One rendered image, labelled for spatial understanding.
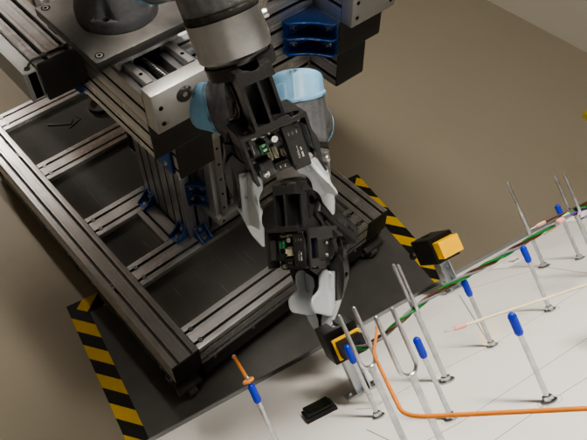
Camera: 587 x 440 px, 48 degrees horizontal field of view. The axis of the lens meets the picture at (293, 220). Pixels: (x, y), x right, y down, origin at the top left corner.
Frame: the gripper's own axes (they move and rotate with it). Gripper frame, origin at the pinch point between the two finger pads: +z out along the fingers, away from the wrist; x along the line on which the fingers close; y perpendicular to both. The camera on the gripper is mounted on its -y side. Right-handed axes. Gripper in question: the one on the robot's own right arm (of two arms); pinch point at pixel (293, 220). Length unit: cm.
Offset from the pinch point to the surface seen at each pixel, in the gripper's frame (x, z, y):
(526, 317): 21.8, 21.6, 8.2
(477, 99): 124, 74, -175
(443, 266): 25.1, 30.5, -20.6
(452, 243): 26.2, 24.5, -17.1
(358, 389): -0.4, 23.0, 4.6
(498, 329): 18.2, 21.9, 7.5
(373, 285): 38, 93, -113
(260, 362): -7, 92, -100
